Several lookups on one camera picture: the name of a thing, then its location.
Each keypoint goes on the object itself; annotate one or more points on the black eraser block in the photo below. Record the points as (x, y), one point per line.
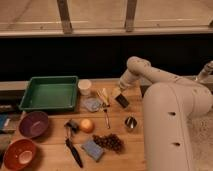
(122, 100)

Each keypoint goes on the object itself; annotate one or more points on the small black toy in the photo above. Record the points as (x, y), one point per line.
(73, 125)

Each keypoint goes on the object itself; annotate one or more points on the metal spoon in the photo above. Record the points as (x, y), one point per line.
(106, 117)

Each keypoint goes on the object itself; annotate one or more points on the white paper cup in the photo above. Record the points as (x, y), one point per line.
(84, 86)

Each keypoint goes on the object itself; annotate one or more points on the green plastic tray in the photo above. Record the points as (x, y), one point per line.
(50, 93)

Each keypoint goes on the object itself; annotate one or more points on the black handled knife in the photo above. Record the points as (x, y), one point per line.
(74, 152)

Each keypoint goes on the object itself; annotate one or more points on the orange fruit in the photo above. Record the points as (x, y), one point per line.
(87, 125)

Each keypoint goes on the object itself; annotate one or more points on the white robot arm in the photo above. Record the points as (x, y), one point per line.
(166, 106)

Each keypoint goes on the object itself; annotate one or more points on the small metal cup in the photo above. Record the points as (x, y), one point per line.
(130, 123)

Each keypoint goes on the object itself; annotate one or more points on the yellow banana toy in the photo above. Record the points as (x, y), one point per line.
(104, 96)

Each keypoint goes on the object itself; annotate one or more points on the purple bowl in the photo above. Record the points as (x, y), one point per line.
(34, 124)

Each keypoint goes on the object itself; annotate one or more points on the blue sponge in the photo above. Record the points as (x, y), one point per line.
(93, 150)

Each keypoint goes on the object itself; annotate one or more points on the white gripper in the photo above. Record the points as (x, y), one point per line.
(116, 91)

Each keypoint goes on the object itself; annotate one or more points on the red bowl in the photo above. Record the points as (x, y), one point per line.
(19, 154)

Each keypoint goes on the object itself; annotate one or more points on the bunch of dark grapes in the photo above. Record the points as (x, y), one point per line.
(110, 142)

